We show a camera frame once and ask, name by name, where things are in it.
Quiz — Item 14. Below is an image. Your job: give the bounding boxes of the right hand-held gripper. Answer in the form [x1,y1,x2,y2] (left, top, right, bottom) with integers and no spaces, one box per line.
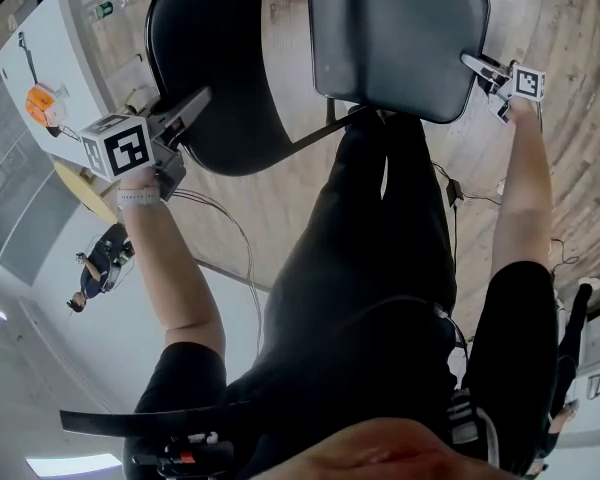
[460,52,546,125]

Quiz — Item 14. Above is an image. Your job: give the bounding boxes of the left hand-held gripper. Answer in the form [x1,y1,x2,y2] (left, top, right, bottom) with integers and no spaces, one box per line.
[79,86,215,203]

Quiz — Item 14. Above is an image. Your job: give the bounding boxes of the black folding chair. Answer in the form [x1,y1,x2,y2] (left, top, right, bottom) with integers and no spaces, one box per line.
[144,0,492,177]

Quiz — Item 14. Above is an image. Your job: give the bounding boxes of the person's right forearm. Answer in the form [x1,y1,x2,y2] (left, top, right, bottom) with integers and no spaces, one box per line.
[489,100,554,275]

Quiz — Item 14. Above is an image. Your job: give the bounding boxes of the person's left forearm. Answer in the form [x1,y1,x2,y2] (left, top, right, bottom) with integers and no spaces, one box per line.
[118,167,227,352]

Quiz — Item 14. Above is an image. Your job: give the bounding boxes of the beige cylindrical bin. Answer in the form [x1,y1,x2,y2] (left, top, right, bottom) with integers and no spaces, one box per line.
[124,87,154,115]

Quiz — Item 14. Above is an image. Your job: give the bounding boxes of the white wristwatch band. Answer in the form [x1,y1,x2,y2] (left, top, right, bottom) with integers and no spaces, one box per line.
[117,183,160,210]

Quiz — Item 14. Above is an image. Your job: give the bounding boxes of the black power adapter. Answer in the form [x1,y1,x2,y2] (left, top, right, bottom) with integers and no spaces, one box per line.
[444,178,466,207]

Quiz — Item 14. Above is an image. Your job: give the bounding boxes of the white square table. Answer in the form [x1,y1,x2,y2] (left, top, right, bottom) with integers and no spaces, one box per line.
[0,0,111,167]

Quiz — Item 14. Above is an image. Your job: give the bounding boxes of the round yellow side table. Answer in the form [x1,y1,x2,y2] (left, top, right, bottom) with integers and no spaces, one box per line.
[54,160,122,225]

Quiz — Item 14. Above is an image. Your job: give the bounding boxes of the orange device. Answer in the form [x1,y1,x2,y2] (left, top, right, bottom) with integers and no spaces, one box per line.
[25,81,67,128]

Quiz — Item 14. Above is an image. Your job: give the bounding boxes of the person's black trouser legs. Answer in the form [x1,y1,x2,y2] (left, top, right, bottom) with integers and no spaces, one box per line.
[267,110,459,319]

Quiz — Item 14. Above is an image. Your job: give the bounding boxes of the person's torso in black shirt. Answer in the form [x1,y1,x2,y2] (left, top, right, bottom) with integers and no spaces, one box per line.
[122,260,561,480]

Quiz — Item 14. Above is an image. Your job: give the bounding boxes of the person's face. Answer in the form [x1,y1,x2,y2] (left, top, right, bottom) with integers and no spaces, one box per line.
[252,416,524,480]

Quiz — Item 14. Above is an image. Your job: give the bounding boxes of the thin grey gripper cable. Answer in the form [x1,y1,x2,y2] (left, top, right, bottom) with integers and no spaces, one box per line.
[172,187,264,350]

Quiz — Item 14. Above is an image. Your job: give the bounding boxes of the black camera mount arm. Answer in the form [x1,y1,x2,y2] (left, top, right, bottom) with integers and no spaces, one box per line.
[59,400,261,479]

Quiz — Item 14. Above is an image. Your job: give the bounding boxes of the black white striped shoulder strap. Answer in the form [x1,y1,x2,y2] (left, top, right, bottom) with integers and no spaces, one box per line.
[447,387,501,469]

